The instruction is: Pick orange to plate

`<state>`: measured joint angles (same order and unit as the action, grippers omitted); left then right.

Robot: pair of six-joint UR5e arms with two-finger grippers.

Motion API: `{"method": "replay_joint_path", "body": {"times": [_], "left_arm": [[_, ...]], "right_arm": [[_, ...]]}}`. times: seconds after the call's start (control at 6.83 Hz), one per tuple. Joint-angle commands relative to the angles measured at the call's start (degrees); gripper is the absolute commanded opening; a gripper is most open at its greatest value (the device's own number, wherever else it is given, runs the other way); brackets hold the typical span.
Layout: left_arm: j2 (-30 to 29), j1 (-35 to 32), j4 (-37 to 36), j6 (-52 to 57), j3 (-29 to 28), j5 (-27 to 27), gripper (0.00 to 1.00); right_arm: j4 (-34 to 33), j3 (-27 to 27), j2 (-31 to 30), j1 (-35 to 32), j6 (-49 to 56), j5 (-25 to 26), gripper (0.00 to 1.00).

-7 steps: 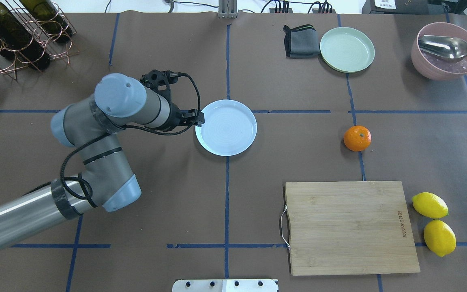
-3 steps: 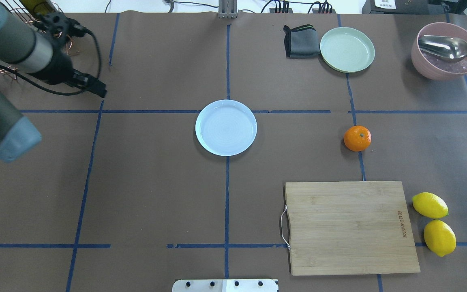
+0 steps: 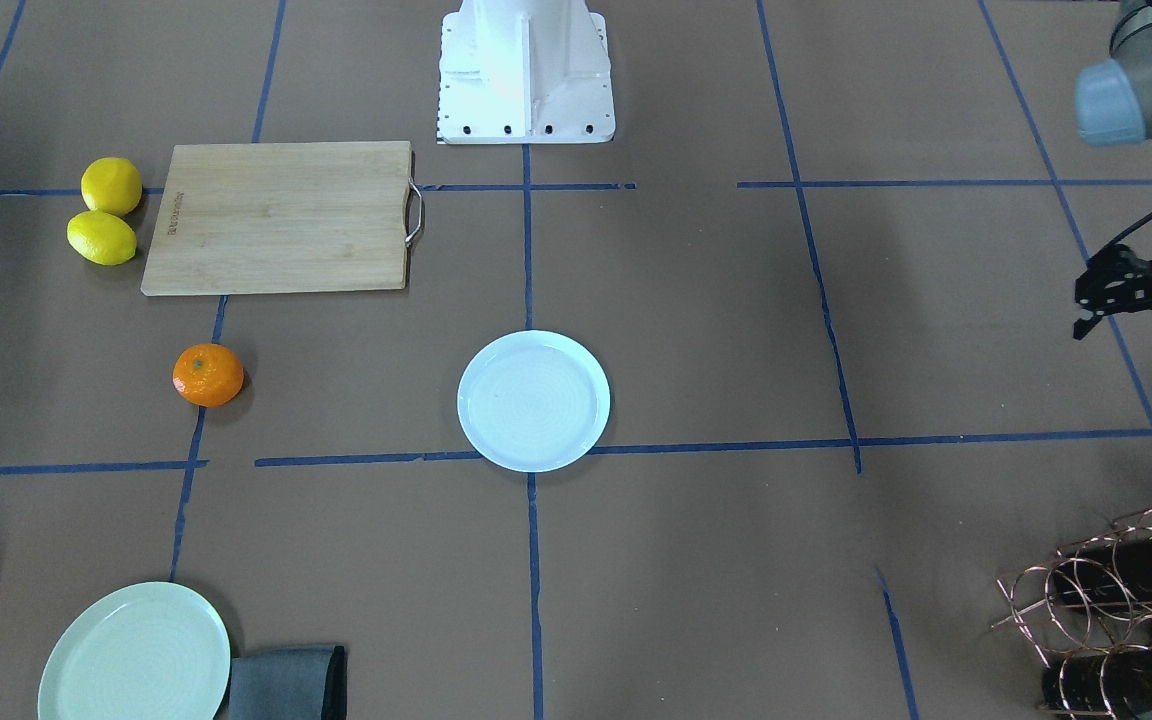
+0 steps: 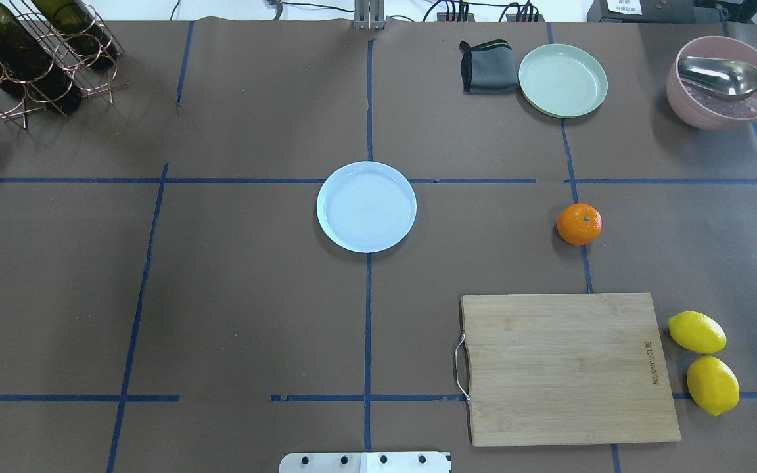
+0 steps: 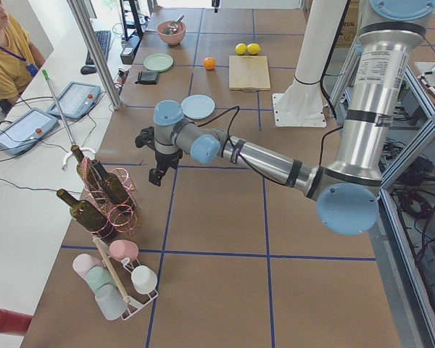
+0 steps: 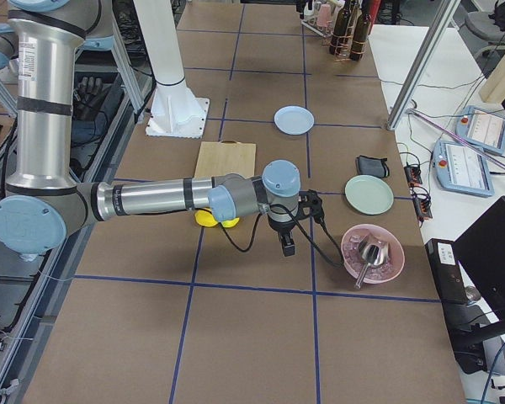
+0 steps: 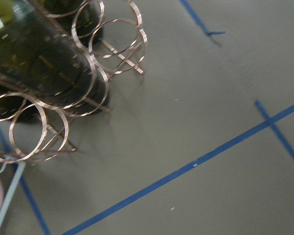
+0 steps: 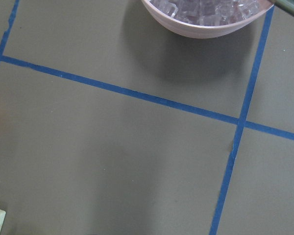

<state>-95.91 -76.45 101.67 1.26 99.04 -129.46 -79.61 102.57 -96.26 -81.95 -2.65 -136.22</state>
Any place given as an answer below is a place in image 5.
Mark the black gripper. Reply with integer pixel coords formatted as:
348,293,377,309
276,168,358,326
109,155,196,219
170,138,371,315
149,150,183,186

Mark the light blue plate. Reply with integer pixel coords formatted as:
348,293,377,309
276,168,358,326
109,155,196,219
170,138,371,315
181,94,215,120

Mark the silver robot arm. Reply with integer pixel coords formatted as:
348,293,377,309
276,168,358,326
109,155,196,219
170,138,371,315
135,1,435,236

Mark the light green plate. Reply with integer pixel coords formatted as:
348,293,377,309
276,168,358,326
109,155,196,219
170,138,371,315
143,53,174,73

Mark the dark wine bottle upper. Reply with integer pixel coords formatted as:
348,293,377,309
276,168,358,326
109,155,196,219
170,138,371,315
91,159,130,204

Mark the dark wine bottle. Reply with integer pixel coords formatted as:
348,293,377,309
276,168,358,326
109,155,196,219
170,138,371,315
70,145,99,191
57,188,112,238
91,159,130,204

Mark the dark wine bottle lower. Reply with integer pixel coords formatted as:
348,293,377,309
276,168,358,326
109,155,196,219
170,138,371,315
57,188,112,238

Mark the pink cup on rack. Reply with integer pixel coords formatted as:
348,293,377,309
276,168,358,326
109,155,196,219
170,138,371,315
109,239,139,262

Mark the folded grey cloth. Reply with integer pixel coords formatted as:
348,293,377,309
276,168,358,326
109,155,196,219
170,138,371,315
135,70,160,85

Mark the white cup on rack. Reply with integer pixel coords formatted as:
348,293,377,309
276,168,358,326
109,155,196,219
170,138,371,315
131,265,157,294

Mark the far teach pendant tablet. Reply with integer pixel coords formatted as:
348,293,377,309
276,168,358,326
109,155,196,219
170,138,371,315
57,81,102,120

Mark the teach pendant tablet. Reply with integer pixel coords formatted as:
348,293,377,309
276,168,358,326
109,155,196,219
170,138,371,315
57,81,102,120
0,108,58,155

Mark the pale pink cup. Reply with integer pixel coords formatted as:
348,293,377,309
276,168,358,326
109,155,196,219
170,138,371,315
72,254,104,280

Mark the mint green cup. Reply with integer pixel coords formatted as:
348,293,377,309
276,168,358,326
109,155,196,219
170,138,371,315
85,266,114,293

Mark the orange mandarin fruit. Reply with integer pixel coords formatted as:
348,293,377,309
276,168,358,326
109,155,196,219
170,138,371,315
203,57,216,71

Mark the black computer mouse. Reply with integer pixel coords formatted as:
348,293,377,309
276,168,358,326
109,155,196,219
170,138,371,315
80,65,97,75

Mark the grey blue cup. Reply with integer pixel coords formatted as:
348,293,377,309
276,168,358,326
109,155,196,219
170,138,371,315
94,284,128,320

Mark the wooden cutting board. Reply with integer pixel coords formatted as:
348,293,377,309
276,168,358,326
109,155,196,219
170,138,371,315
228,55,271,91

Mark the pink bowl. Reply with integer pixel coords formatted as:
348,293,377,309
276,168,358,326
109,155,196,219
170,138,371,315
157,20,186,46

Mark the near teach pendant tablet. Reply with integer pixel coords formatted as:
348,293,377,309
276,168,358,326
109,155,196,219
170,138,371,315
0,108,58,155

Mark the black keyboard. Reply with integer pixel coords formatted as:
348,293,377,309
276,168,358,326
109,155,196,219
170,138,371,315
85,30,112,65

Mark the metal scoop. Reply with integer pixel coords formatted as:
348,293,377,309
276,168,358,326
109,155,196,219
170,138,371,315
163,14,185,35

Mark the metal rod green tip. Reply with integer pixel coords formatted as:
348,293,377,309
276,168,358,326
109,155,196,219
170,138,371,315
41,69,77,146

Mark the lower yellow lemon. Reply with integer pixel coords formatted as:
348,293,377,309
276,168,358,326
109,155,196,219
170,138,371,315
235,43,247,56

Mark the person in yellow shirt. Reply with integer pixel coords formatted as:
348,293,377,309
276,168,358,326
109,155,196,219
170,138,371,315
0,1,46,111

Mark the red cylinder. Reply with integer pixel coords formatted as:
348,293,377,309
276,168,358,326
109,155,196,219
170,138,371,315
0,308,33,336

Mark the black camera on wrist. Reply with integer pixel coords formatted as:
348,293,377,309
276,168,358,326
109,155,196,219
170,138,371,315
135,126,155,150

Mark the copper wire bottle rack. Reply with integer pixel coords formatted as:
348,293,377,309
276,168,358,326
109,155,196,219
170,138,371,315
78,157,138,236

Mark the white wire cup rack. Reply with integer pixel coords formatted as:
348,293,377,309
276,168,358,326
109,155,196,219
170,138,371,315
93,238,159,321

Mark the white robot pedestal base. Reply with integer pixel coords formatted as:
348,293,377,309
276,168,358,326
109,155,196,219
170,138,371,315
273,0,349,128

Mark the aluminium frame post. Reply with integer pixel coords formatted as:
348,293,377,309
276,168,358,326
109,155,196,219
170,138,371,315
67,0,122,110

